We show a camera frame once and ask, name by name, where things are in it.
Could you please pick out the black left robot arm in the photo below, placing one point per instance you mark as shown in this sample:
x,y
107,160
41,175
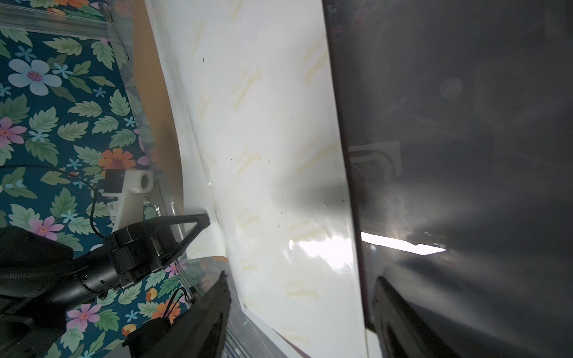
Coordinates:
x,y
42,279

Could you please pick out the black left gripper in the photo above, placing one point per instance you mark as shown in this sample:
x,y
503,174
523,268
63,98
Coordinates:
x,y
141,249

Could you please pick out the brown backing board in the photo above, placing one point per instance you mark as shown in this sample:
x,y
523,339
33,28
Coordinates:
x,y
152,89

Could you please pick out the clear acrylic sheet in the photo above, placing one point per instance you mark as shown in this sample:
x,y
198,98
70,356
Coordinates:
x,y
456,118

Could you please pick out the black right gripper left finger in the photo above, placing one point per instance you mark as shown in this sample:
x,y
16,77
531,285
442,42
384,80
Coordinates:
x,y
200,332

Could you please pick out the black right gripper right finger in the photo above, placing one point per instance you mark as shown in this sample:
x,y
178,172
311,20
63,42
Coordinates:
x,y
401,331

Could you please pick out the red printed photo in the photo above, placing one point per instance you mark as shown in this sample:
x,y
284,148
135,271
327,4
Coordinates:
x,y
253,102

